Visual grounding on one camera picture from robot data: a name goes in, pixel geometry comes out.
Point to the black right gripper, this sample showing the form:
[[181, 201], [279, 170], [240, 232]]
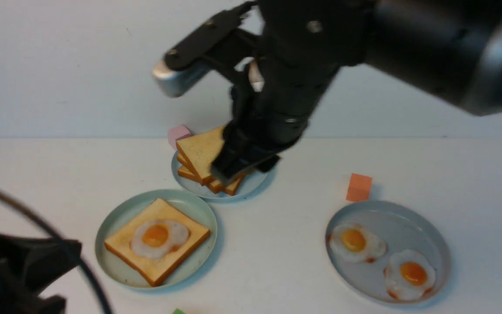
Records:
[[303, 45]]

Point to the toast slice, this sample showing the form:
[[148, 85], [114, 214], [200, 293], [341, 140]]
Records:
[[200, 151], [156, 272], [214, 185], [233, 187]]

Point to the fried egg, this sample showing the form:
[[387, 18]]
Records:
[[155, 239], [408, 275], [354, 243]]

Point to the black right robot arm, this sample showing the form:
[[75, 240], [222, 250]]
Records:
[[451, 49]]

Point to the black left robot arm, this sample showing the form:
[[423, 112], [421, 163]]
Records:
[[27, 267]]

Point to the small grey bread plate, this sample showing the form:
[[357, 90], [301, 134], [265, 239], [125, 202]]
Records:
[[249, 185]]

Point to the pink cube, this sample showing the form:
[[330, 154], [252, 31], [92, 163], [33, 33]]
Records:
[[178, 133]]

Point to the orange cube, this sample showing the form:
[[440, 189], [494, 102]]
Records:
[[359, 188]]

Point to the large light green plate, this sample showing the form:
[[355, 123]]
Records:
[[191, 270]]

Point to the grey egg plate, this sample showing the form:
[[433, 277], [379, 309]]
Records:
[[400, 228]]

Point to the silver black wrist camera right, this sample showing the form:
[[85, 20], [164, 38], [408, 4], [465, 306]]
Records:
[[218, 44]]

